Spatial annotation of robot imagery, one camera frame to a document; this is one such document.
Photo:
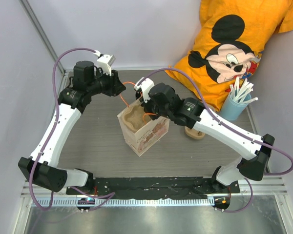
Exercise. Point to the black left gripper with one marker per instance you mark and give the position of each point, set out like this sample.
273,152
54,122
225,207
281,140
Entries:
115,87

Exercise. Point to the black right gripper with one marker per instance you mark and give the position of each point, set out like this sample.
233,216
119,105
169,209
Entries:
146,106

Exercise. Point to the brown pulp cup carrier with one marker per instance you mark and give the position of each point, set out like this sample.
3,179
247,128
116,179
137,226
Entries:
194,134
133,117

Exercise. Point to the printed paper takeout bag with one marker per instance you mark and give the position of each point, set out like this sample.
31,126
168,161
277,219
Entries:
147,136

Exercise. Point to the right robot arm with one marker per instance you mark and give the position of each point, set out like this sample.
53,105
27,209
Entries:
162,101

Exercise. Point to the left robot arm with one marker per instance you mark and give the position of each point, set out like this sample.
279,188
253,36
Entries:
41,167

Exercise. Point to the blue straw holder cup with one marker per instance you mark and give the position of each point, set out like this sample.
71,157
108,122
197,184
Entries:
231,109

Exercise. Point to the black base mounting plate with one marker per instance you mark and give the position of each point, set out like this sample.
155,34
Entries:
154,188

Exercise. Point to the white wrapped straws bundle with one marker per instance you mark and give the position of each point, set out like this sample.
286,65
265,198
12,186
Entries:
239,94

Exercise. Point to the orange Mickey Mouse pillow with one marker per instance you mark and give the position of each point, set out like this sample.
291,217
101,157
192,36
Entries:
230,44

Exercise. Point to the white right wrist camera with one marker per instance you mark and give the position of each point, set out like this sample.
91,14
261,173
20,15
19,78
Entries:
144,85

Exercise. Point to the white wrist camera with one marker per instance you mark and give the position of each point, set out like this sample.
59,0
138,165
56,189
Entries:
105,62
144,85

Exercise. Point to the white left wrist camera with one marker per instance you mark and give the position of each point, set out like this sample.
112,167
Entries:
105,62

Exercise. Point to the aluminium corner frame post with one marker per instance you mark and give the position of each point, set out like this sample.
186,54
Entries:
38,27

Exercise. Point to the white slotted cable duct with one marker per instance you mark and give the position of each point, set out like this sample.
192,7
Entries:
88,202

